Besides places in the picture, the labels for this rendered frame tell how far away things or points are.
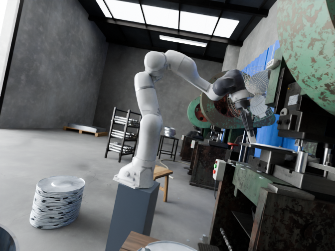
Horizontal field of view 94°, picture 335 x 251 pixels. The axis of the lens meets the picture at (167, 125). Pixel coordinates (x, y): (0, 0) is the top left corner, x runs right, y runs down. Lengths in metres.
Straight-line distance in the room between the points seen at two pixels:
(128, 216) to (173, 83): 7.17
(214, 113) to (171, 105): 5.40
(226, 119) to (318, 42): 1.77
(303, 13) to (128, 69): 7.87
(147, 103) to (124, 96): 7.15
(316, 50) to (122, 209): 0.99
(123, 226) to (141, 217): 0.11
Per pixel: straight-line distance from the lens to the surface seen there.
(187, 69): 0.90
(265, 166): 1.00
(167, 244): 0.68
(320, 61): 0.67
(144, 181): 0.87
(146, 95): 0.85
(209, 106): 2.27
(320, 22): 0.65
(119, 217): 0.96
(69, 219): 1.41
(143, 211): 0.89
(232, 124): 2.33
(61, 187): 1.36
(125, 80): 8.16
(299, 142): 1.10
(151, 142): 0.82
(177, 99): 7.60
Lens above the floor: 0.79
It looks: level
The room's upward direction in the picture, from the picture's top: 11 degrees clockwise
